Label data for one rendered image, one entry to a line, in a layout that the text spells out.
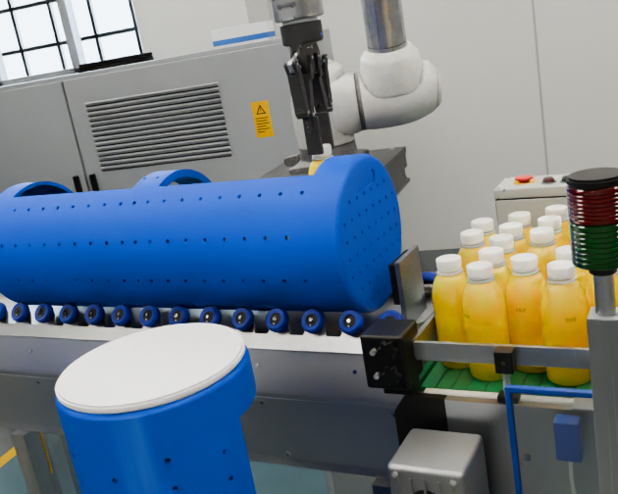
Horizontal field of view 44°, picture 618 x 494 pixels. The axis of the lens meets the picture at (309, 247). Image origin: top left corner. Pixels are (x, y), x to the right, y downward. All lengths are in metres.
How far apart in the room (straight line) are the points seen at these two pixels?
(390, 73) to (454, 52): 2.20
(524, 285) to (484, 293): 0.06
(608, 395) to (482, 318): 0.29
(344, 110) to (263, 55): 1.12
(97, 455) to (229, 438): 0.18
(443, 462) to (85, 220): 0.86
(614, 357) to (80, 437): 0.68
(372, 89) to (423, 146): 2.29
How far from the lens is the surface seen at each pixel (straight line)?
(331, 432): 1.47
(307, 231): 1.27
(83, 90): 3.51
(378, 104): 2.00
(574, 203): 0.86
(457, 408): 1.19
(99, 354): 1.23
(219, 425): 1.07
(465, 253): 1.34
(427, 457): 1.13
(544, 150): 4.19
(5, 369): 1.91
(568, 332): 1.15
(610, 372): 0.93
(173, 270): 1.45
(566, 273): 1.13
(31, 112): 3.70
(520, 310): 1.19
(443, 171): 4.27
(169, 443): 1.05
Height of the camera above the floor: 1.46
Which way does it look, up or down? 16 degrees down
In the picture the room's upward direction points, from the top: 10 degrees counter-clockwise
